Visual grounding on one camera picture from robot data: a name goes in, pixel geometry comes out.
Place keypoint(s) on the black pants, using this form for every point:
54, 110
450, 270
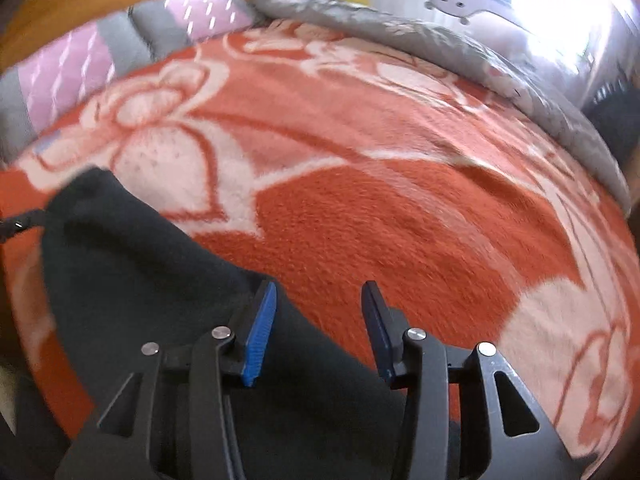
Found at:
150, 280

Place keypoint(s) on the grey quilt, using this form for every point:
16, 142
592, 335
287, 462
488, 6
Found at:
450, 55

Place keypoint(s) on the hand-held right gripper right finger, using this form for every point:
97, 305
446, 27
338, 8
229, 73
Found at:
374, 332

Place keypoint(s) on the pink and grey pillow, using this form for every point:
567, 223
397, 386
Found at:
100, 50

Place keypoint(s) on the orange floral blanket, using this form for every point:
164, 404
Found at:
350, 200

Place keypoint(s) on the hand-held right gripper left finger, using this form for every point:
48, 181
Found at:
261, 332

